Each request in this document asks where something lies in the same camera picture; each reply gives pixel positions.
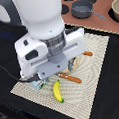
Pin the dark grey saucepan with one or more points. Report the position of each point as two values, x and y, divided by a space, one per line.
83 9

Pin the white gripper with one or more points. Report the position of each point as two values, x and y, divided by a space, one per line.
48 57

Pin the round wooden plate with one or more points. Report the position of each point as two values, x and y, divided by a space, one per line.
73 63

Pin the small blue milk carton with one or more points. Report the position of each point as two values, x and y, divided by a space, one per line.
38 84

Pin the beige woven placemat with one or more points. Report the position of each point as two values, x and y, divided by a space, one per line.
78 98

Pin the beige bowl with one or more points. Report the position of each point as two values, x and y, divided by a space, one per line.
115 8

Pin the yellow toy banana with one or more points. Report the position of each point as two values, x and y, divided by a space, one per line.
56 92

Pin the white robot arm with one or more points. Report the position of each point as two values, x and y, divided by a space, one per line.
42 18

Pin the wooden handled toy knife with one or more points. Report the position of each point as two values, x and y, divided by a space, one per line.
87 53

